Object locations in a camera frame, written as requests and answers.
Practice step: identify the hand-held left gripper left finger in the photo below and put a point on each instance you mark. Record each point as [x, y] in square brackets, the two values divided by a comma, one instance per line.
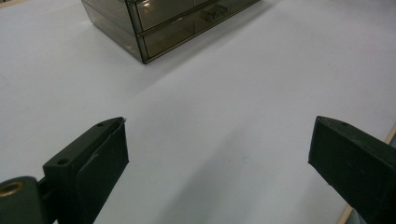
[93, 168]

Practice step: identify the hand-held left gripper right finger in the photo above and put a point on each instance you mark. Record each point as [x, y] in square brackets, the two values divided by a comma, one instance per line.
[355, 165]

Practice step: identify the smoky transparent drawer box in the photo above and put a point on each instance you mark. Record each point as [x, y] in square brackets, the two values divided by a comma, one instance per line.
[165, 37]

